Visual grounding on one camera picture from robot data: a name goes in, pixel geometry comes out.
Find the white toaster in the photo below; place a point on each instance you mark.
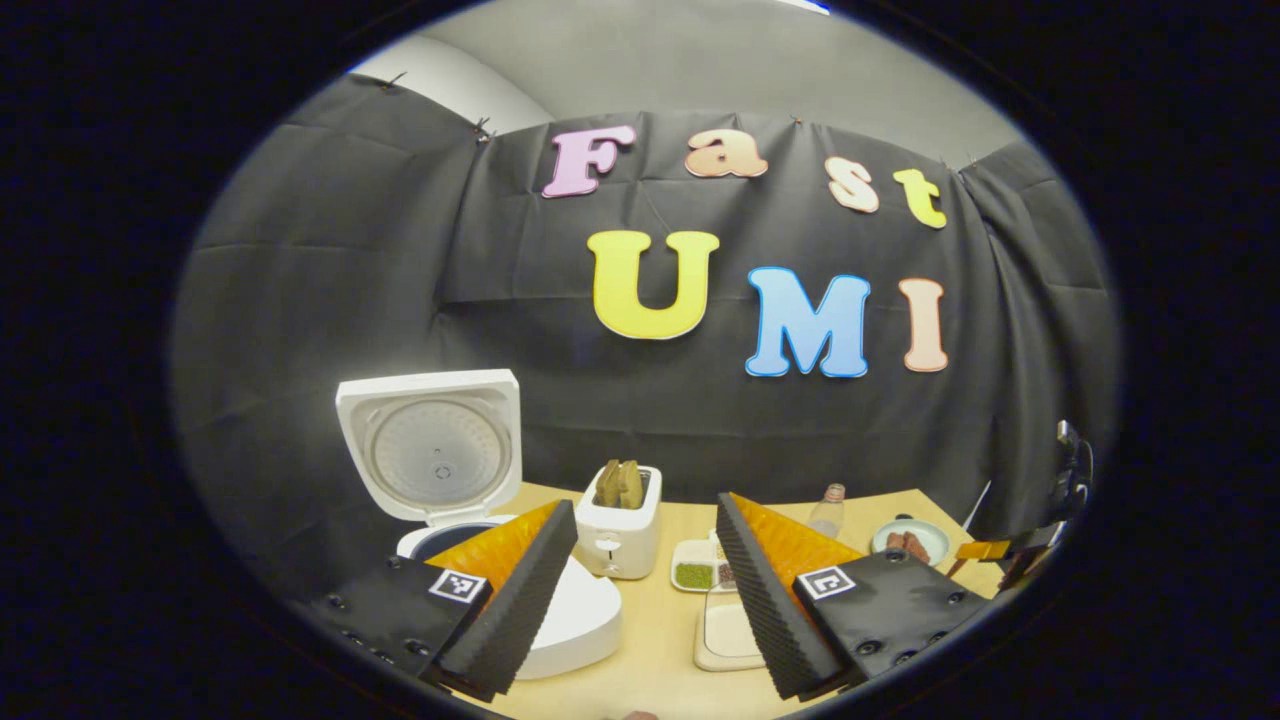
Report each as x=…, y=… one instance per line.
x=620, y=545

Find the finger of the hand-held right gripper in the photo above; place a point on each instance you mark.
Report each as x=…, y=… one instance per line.
x=980, y=550

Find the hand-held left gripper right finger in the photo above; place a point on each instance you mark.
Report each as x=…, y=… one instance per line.
x=760, y=600

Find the white rice cooker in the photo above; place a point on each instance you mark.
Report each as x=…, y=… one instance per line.
x=430, y=450

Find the clear tray of white rice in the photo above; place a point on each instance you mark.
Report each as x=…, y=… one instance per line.
x=725, y=635

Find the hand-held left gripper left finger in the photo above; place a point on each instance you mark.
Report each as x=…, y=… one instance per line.
x=530, y=600

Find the white divided bean dish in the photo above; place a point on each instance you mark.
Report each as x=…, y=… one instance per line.
x=692, y=575

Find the brown bread slice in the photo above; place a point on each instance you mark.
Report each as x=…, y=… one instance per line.
x=608, y=485
x=632, y=483

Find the brown meat patty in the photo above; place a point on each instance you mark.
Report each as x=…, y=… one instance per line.
x=895, y=543
x=916, y=548

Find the black backdrop cloth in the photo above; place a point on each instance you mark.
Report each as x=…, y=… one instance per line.
x=350, y=250

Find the pale green plate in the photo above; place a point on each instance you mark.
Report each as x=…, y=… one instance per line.
x=932, y=535

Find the clear plastic bottle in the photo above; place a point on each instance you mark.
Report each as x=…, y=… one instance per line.
x=825, y=515

